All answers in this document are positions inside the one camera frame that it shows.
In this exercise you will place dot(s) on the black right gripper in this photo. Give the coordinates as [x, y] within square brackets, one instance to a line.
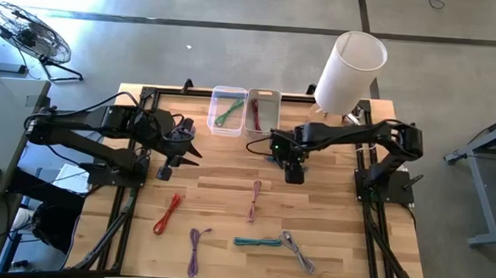
[296, 154]

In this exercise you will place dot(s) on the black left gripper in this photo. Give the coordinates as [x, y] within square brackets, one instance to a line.
[175, 143]

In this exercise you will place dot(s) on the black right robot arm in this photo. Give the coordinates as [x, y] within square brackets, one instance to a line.
[359, 134]

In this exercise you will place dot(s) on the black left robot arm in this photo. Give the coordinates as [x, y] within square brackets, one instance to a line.
[83, 124]

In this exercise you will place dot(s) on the clear plastic bin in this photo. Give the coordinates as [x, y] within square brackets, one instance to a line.
[226, 131]

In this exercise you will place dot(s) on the beige plastic bin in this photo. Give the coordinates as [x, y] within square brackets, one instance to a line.
[270, 114]

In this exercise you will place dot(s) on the white shade table lamp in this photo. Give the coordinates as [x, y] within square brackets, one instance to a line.
[349, 76]

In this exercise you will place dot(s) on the white paper sheet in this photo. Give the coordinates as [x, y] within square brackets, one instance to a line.
[69, 176]

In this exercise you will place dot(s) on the black office chair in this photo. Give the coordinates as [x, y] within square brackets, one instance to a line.
[54, 226]

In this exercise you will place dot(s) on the grey desk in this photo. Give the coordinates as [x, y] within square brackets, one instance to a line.
[6, 118]

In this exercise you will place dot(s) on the black floor fan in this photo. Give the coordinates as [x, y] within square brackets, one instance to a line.
[28, 34]

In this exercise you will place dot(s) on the black aluminium table frame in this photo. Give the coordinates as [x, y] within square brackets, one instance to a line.
[121, 243]

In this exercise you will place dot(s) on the grey metal desk frame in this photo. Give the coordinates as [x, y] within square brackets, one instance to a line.
[483, 198]

